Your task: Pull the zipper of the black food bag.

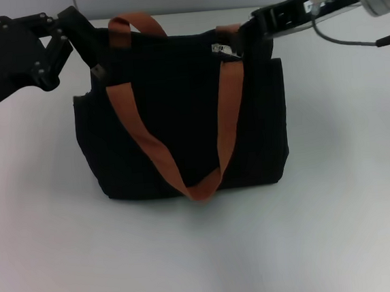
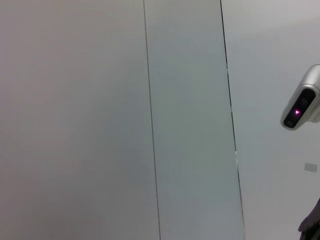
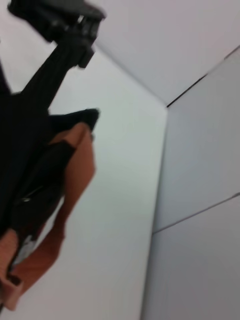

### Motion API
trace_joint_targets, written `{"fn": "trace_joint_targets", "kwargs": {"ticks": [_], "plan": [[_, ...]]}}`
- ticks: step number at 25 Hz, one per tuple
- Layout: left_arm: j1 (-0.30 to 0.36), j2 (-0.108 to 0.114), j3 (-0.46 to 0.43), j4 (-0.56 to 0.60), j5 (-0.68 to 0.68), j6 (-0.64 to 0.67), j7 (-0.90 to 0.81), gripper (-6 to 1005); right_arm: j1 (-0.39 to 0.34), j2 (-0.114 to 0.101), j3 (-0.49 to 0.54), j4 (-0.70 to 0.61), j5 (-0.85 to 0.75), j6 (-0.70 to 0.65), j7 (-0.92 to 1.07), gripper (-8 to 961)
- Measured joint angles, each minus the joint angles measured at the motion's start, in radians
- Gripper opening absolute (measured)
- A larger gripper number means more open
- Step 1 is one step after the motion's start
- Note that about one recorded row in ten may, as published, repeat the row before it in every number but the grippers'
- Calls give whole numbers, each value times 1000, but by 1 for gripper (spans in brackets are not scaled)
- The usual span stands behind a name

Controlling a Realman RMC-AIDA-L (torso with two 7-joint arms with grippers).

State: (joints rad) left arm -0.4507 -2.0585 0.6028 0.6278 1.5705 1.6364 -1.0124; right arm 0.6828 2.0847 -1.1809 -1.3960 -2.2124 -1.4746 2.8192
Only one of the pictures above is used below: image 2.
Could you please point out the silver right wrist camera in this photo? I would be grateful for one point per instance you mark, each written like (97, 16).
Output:
(300, 107)

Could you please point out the small grey wall plate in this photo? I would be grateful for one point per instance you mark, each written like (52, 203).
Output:
(310, 167)

